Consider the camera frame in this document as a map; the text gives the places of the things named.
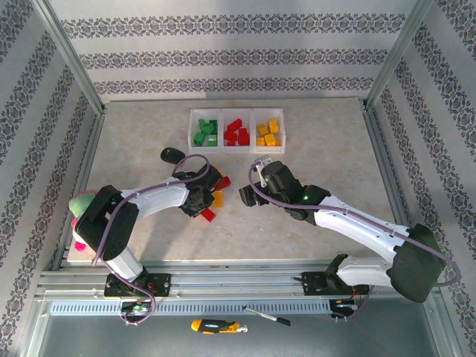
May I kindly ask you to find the white plastic bin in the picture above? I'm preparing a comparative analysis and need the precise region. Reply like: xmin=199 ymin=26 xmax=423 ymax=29
xmin=188 ymin=108 xmax=224 ymax=154
xmin=221 ymin=108 xmax=256 ymax=154
xmin=251 ymin=108 xmax=286 ymax=155

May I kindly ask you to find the black computer mouse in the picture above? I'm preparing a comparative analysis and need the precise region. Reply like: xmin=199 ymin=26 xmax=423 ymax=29
xmin=160 ymin=147 xmax=187 ymax=164

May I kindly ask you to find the thin black screwdriver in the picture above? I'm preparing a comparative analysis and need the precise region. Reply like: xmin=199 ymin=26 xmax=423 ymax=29
xmin=243 ymin=306 xmax=292 ymax=327

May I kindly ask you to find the green pink plush toy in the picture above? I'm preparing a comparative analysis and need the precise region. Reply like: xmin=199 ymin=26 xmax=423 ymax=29
xmin=68 ymin=189 xmax=100 ymax=254

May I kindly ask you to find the orange black utility knife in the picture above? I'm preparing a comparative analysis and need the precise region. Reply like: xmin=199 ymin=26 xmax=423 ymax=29
xmin=190 ymin=318 xmax=249 ymax=335

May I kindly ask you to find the small green circuit board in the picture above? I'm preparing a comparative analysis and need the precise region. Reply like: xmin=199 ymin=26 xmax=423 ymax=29
xmin=119 ymin=301 xmax=152 ymax=314

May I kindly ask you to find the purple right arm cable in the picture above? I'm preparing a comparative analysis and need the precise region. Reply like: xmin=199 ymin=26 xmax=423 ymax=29
xmin=248 ymin=162 xmax=462 ymax=323

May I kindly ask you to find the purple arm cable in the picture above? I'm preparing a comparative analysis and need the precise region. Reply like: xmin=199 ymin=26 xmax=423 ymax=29
xmin=248 ymin=162 xmax=462 ymax=323
xmin=91 ymin=153 xmax=213 ymax=327

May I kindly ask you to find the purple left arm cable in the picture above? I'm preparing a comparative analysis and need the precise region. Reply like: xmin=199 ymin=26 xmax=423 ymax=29
xmin=91 ymin=153 xmax=213 ymax=327

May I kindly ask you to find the grey aluminium enclosure frame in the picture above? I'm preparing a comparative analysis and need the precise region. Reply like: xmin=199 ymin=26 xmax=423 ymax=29
xmin=0 ymin=0 xmax=476 ymax=357

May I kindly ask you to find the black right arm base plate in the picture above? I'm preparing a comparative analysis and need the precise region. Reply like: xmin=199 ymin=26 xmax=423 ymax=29
xmin=301 ymin=271 xmax=375 ymax=297

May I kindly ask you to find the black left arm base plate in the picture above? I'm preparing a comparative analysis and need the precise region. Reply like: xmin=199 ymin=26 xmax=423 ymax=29
xmin=103 ymin=273 xmax=172 ymax=298

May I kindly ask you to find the grey slotted cable duct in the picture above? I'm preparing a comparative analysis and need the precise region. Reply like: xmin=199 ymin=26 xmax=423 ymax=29
xmin=49 ymin=300 xmax=332 ymax=317

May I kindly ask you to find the small wired electronics board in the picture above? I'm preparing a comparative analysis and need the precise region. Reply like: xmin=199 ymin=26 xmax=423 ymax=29
xmin=329 ymin=297 xmax=360 ymax=323

